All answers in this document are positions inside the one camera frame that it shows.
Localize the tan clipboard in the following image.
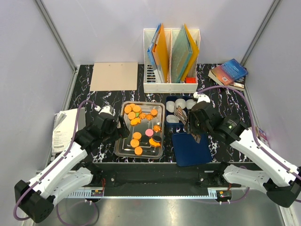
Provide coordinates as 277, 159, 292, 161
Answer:
90, 62, 138, 91

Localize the red small box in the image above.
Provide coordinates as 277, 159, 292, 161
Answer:
185, 77, 197, 84

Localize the blue paperback book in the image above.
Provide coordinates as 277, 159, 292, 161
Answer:
210, 59, 248, 86

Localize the purple box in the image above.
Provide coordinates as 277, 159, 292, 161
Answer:
255, 126, 269, 147

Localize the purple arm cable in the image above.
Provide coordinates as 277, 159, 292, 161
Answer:
13, 100, 101, 226
196, 85, 301, 204

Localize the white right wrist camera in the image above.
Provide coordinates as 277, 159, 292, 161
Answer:
193, 92, 211, 103

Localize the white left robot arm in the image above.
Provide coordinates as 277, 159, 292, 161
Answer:
13, 112, 129, 223

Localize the blue cookie tin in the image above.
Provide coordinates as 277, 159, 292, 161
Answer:
165, 96, 197, 129

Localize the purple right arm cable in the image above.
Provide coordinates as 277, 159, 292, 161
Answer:
196, 85, 301, 204

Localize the orange round cookie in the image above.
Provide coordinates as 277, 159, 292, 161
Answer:
133, 105, 142, 113
130, 139, 140, 148
133, 132, 142, 140
128, 111, 136, 120
124, 105, 132, 114
134, 146, 143, 155

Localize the white paper manual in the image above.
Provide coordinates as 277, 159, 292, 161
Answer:
52, 109, 77, 154

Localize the yellow folder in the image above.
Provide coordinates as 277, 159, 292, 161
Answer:
181, 24, 199, 82

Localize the teal folder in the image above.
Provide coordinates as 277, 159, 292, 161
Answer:
171, 24, 190, 83

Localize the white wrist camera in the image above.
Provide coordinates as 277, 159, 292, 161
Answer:
193, 92, 211, 103
99, 105, 114, 116

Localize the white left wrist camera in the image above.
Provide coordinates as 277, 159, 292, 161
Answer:
99, 105, 114, 116

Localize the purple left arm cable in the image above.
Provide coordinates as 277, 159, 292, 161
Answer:
13, 100, 101, 226

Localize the lower paperback book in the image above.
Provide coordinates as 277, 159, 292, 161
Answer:
208, 71, 246, 91

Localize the pink round cookie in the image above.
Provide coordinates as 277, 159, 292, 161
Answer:
145, 129, 154, 137

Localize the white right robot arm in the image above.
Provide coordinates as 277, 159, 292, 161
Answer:
185, 101, 301, 208

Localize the steel baking tray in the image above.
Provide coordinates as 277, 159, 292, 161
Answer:
114, 101, 165, 159

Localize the orange star cookie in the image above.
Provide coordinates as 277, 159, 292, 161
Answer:
130, 118, 141, 126

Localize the blue tin lid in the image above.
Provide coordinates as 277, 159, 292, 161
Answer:
172, 133, 212, 167

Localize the white file organizer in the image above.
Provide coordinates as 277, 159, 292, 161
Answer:
143, 28, 198, 93

